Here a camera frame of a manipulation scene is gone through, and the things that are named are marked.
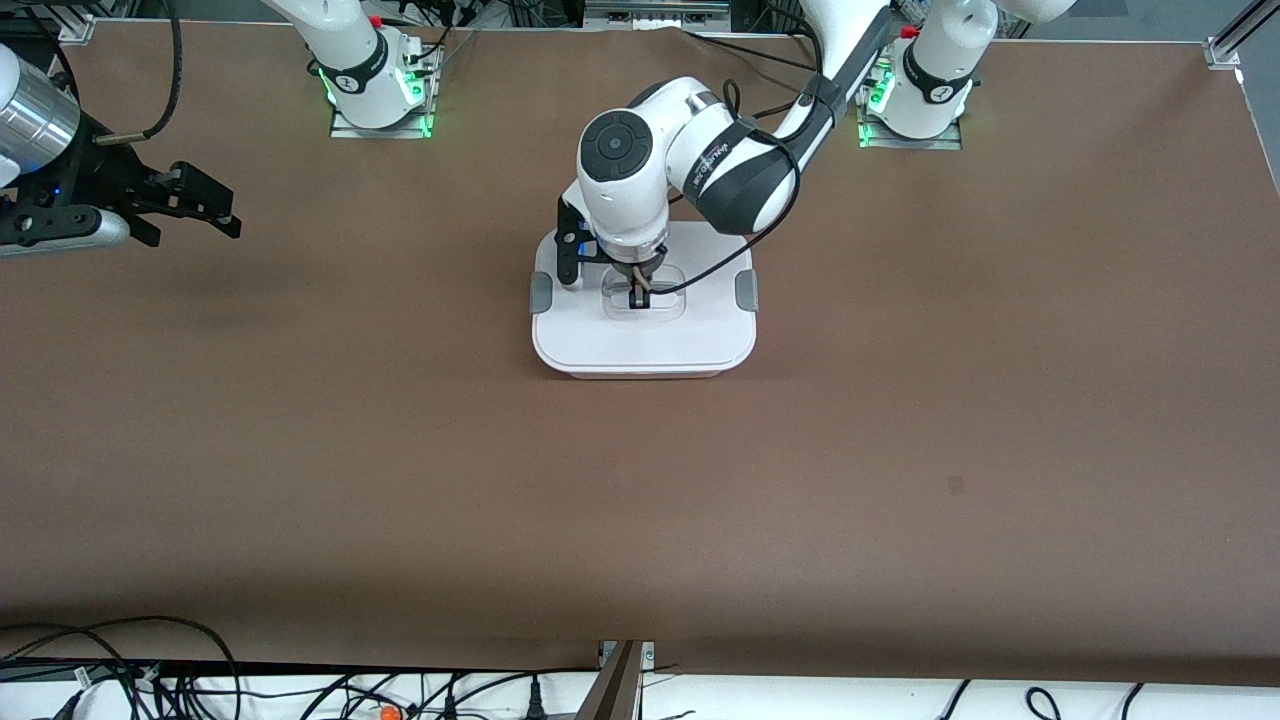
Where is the translucent pink plastic box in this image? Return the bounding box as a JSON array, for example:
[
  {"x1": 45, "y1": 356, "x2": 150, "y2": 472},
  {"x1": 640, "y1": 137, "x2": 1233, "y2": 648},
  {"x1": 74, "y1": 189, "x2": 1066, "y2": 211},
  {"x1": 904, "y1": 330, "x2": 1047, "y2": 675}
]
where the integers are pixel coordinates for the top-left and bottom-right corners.
[{"x1": 560, "y1": 362, "x2": 731, "y2": 380}]

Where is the black looped floor cable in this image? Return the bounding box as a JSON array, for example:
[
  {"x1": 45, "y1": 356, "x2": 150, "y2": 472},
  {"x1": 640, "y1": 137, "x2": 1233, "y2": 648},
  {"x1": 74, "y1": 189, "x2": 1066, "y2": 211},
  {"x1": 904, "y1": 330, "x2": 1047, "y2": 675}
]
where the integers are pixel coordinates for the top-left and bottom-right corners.
[{"x1": 0, "y1": 615, "x2": 243, "y2": 720}]

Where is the aluminium table leg profile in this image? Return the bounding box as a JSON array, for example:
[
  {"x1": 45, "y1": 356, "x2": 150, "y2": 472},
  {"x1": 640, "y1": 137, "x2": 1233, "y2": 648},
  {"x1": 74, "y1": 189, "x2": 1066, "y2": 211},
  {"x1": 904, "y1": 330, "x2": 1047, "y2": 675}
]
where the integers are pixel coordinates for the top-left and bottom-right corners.
[{"x1": 575, "y1": 640, "x2": 657, "y2": 720}]

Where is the black cable to arm base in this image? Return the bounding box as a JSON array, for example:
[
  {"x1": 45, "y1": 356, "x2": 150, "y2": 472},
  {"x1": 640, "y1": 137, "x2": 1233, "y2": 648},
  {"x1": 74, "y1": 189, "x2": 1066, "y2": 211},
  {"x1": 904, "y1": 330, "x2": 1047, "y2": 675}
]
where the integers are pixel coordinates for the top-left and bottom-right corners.
[{"x1": 685, "y1": 28, "x2": 826, "y2": 76}]

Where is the brown table cover sheet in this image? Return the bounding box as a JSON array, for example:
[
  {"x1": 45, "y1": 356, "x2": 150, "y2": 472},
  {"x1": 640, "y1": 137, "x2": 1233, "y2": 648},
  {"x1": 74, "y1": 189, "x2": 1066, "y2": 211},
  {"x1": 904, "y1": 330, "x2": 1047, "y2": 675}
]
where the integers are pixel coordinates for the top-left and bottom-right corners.
[{"x1": 0, "y1": 20, "x2": 1280, "y2": 691}]

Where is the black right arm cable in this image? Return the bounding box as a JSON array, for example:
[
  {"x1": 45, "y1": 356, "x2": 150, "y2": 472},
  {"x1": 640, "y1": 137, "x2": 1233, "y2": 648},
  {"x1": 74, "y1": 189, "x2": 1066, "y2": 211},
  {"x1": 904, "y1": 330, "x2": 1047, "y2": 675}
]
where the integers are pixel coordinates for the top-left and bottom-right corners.
[{"x1": 93, "y1": 0, "x2": 184, "y2": 146}]

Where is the long black floor cable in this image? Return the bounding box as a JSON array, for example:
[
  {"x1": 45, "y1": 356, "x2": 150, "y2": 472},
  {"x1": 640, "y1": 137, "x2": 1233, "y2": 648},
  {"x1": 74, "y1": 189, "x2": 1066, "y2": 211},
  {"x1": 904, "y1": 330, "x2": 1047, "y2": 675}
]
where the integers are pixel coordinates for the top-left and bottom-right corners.
[{"x1": 300, "y1": 666, "x2": 603, "y2": 720}]

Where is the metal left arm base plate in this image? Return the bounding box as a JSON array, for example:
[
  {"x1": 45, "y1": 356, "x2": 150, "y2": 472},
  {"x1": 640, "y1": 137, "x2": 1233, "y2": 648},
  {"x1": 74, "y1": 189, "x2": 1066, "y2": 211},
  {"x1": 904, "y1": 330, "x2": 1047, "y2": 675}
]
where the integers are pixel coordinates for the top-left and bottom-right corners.
[{"x1": 857, "y1": 55, "x2": 964, "y2": 151}]

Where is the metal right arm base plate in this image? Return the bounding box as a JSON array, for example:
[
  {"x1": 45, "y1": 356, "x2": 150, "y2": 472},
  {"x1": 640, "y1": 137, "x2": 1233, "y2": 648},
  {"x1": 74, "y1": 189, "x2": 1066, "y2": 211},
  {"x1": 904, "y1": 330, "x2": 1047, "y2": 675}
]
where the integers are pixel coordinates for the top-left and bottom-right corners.
[{"x1": 330, "y1": 50, "x2": 437, "y2": 140}]

